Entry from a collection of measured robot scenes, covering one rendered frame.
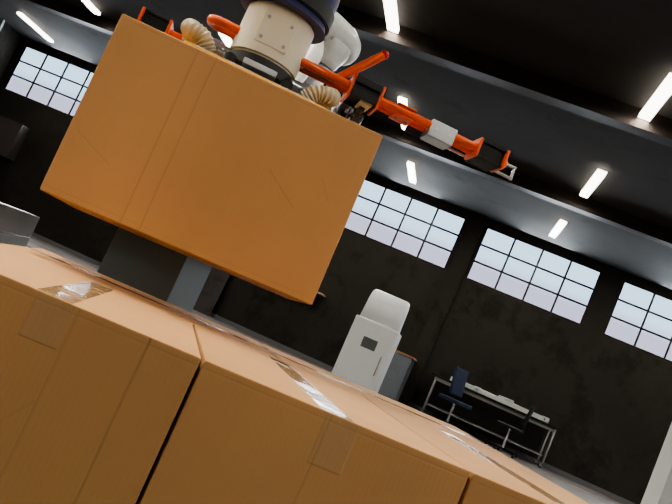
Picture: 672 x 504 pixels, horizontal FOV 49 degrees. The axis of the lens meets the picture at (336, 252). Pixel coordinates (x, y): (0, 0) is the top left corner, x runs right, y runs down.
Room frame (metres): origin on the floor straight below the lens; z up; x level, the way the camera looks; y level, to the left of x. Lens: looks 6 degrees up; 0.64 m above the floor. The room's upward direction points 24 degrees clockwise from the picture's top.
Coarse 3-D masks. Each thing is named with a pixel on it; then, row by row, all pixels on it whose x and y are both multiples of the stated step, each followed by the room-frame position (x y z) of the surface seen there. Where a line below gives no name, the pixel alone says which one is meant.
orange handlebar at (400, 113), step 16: (208, 16) 1.67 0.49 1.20; (176, 32) 1.92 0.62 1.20; (224, 32) 1.71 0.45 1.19; (304, 64) 1.70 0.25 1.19; (320, 80) 1.76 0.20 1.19; (336, 80) 1.72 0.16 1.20; (384, 112) 1.79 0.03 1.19; (400, 112) 1.75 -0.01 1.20; (416, 128) 1.81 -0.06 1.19; (464, 144) 1.78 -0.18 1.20
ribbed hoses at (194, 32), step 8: (184, 24) 1.58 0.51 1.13; (192, 24) 1.57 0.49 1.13; (200, 24) 1.58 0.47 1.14; (184, 32) 1.59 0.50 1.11; (192, 32) 1.58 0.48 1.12; (200, 32) 1.57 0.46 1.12; (208, 32) 1.58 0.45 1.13; (192, 40) 1.66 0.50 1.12; (200, 40) 1.58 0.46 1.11; (208, 40) 1.58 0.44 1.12; (208, 48) 1.58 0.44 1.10; (312, 88) 1.62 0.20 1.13; (320, 88) 1.63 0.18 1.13; (328, 88) 1.63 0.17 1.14; (304, 96) 1.62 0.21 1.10; (312, 96) 1.62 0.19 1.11; (320, 96) 1.63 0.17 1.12; (328, 96) 1.63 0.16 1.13; (336, 96) 1.64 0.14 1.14; (320, 104) 1.72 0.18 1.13; (328, 104) 1.66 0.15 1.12; (336, 104) 1.67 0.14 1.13
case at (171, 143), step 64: (128, 64) 1.49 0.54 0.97; (192, 64) 1.51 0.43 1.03; (128, 128) 1.50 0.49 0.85; (192, 128) 1.51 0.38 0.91; (256, 128) 1.53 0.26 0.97; (320, 128) 1.55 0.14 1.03; (64, 192) 1.49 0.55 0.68; (128, 192) 1.51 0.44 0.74; (192, 192) 1.52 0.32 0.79; (256, 192) 1.54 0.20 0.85; (320, 192) 1.56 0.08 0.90; (192, 256) 1.70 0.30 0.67; (256, 256) 1.55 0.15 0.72; (320, 256) 1.57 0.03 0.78
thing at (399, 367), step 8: (400, 352) 12.68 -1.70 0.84; (392, 360) 12.71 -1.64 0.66; (400, 360) 12.69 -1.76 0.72; (408, 360) 12.66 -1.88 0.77; (416, 360) 13.84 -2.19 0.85; (392, 368) 12.70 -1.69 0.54; (400, 368) 12.68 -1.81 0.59; (408, 368) 13.91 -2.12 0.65; (392, 376) 12.69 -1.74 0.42; (400, 376) 12.67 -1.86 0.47; (408, 376) 14.18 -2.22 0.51; (384, 384) 12.71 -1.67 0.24; (392, 384) 12.68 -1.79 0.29; (400, 384) 12.66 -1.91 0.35; (384, 392) 12.70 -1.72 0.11; (392, 392) 12.67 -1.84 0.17; (400, 392) 14.14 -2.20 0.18
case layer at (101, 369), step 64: (0, 256) 1.13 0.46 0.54; (0, 320) 0.91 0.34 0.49; (64, 320) 0.92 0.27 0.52; (128, 320) 1.02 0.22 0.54; (192, 320) 1.63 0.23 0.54; (0, 384) 0.92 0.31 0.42; (64, 384) 0.93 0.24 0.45; (128, 384) 0.94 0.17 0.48; (192, 384) 0.97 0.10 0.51; (256, 384) 0.97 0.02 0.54; (320, 384) 1.41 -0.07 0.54; (0, 448) 0.92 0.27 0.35; (64, 448) 0.94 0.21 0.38; (128, 448) 0.95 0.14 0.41; (192, 448) 0.96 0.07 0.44; (256, 448) 0.98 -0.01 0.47; (320, 448) 0.99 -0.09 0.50; (384, 448) 1.00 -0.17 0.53; (448, 448) 1.24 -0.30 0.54
